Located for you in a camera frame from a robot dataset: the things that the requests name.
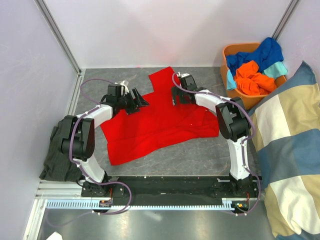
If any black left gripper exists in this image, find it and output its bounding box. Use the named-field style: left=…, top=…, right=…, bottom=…
left=117, top=88, right=149, bottom=116

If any red t shirt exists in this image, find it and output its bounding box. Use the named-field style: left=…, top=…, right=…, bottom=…
left=100, top=67, right=219, bottom=166

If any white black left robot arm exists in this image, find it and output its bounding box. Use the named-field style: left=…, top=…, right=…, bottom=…
left=59, top=83, right=150, bottom=197

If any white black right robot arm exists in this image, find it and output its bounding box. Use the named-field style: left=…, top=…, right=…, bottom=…
left=171, top=72, right=252, bottom=197

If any orange t shirt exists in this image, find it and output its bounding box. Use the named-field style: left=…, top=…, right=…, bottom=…
left=234, top=60, right=277, bottom=96

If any orange plastic laundry basket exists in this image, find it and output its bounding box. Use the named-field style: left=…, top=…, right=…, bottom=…
left=220, top=43, right=287, bottom=110

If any blue and teal t shirt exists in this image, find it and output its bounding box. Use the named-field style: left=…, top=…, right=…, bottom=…
left=225, top=37, right=288, bottom=90

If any dark green striped folded shirt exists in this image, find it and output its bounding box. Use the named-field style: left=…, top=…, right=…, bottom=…
left=39, top=120, right=83, bottom=182

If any blue and beige checked pillow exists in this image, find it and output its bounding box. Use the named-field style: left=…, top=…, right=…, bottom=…
left=249, top=62, right=320, bottom=240

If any white object bottom left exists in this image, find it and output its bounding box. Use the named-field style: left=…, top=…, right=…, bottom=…
left=46, top=231, right=63, bottom=240

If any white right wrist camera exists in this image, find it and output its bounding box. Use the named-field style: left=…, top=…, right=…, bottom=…
left=176, top=72, right=190, bottom=79

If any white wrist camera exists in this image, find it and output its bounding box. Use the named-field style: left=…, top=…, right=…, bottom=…
left=176, top=72, right=190, bottom=79
left=115, top=80, right=130, bottom=95

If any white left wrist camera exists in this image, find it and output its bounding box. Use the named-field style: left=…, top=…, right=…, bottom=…
left=115, top=80, right=130, bottom=95

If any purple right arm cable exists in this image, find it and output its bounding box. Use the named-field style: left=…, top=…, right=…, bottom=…
left=171, top=72, right=262, bottom=218

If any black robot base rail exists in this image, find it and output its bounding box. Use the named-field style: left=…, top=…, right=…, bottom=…
left=81, top=175, right=259, bottom=199

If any aluminium corner frame post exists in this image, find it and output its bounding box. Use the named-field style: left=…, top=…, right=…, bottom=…
left=34, top=0, right=82, bottom=75

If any light blue slotted cable duct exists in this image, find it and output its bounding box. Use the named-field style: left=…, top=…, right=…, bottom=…
left=46, top=199, right=237, bottom=211

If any right aluminium corner post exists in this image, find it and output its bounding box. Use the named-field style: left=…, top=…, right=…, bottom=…
left=272, top=0, right=301, bottom=41

